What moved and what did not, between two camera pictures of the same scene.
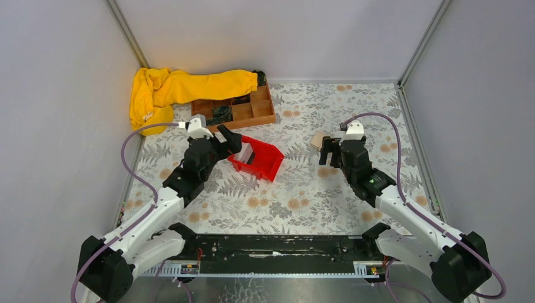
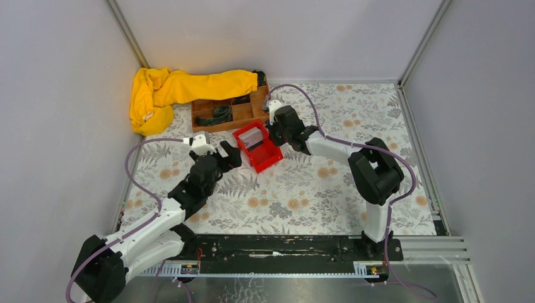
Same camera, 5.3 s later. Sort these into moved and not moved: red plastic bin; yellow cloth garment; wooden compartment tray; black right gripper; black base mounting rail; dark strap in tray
Moved: red plastic bin; black right gripper
Not moved: wooden compartment tray; yellow cloth garment; black base mounting rail; dark strap in tray
